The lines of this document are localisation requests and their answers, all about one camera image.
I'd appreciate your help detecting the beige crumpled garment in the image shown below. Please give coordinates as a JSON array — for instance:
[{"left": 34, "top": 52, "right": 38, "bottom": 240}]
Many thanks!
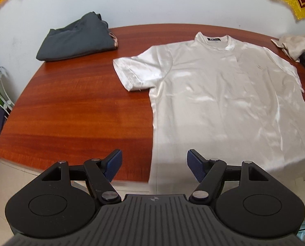
[{"left": 271, "top": 35, "right": 305, "bottom": 62}]

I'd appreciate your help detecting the dark grey folded garment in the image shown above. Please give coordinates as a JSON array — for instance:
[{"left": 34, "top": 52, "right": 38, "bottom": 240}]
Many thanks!
[{"left": 36, "top": 12, "right": 119, "bottom": 62}]

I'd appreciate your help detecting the white satin t-shirt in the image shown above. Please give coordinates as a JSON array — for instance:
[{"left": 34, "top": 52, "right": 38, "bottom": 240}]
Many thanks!
[{"left": 113, "top": 33, "right": 305, "bottom": 194}]

